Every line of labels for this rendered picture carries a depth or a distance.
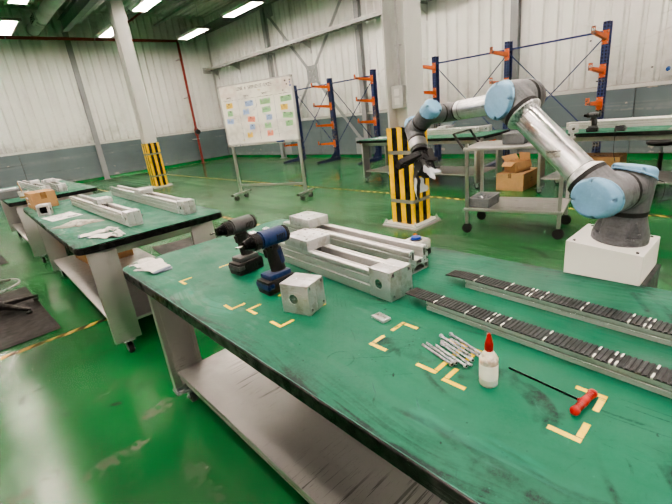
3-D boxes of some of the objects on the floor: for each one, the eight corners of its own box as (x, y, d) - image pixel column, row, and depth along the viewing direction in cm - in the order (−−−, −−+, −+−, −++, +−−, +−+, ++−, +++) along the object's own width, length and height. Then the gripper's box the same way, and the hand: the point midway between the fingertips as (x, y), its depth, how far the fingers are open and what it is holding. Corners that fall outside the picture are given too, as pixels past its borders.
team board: (231, 202, 739) (208, 86, 676) (248, 195, 781) (228, 86, 717) (301, 201, 670) (283, 73, 606) (316, 195, 711) (301, 74, 648)
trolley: (571, 223, 415) (579, 120, 383) (563, 240, 374) (571, 125, 341) (469, 218, 474) (469, 128, 441) (453, 231, 433) (451, 133, 400)
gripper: (441, 134, 162) (453, 176, 155) (420, 164, 180) (430, 203, 172) (421, 133, 160) (432, 175, 152) (402, 163, 178) (411, 203, 170)
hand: (425, 190), depth 161 cm, fingers open, 14 cm apart
